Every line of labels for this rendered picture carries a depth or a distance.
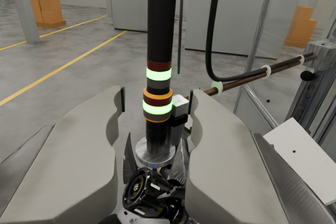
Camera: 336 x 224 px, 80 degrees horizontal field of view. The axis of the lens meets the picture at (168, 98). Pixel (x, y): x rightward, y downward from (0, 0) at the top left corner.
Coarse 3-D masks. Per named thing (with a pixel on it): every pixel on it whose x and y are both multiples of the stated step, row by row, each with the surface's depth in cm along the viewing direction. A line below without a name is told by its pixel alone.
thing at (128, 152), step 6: (126, 144) 87; (126, 150) 85; (126, 156) 84; (132, 156) 73; (126, 162) 83; (132, 162) 73; (126, 168) 84; (132, 168) 74; (126, 174) 84; (126, 180) 85
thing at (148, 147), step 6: (150, 126) 31; (156, 126) 31; (162, 126) 31; (150, 132) 32; (156, 132) 32; (162, 132) 32; (150, 138) 32; (156, 138) 32; (162, 138) 33; (150, 144) 33; (156, 144) 33; (162, 144) 34; (150, 150) 34; (156, 150) 34; (162, 150) 34
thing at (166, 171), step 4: (172, 160) 66; (168, 164) 62; (172, 164) 67; (160, 168) 58; (164, 168) 60; (168, 168) 62; (160, 172) 58; (164, 172) 61; (168, 172) 65; (164, 176) 62; (168, 192) 50; (168, 196) 48; (172, 196) 47; (156, 200) 51; (124, 212) 59
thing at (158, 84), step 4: (148, 80) 28; (152, 80) 27; (164, 80) 27; (168, 80) 28; (148, 84) 28; (152, 84) 28; (156, 84) 27; (160, 84) 27; (164, 84) 28; (168, 84) 28; (156, 88) 28; (160, 88) 28
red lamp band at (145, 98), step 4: (144, 96) 29; (144, 100) 29; (148, 100) 28; (152, 100) 28; (156, 100) 28; (160, 100) 28; (164, 100) 28; (168, 100) 29; (152, 104) 29; (156, 104) 28; (160, 104) 28; (164, 104) 29
